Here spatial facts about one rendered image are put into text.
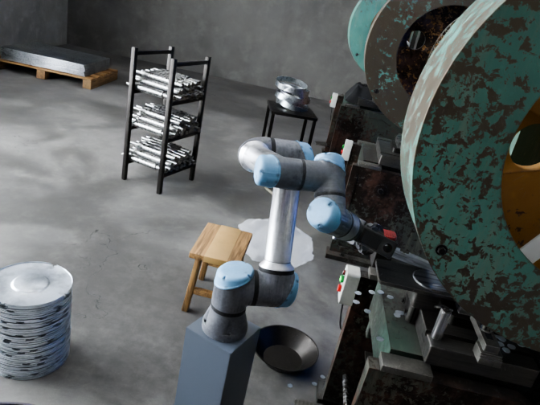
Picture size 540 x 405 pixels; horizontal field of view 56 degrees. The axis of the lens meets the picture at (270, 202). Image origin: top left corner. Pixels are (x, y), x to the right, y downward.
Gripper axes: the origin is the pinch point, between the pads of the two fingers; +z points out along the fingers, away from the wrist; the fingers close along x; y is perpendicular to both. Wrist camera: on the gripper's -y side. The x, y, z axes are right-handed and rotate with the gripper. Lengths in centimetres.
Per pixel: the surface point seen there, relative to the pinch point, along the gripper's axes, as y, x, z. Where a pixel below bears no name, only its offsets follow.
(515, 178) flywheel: -30.5, -24.3, -30.4
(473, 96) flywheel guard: -23, -31, -50
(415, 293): -9.6, 8.1, 17.3
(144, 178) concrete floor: 239, 43, 115
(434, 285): -12.7, 3.3, 19.1
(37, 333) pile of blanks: 89, 87, -22
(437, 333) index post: -22.2, 14.2, 10.5
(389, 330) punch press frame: -9.1, 21.3, 14.2
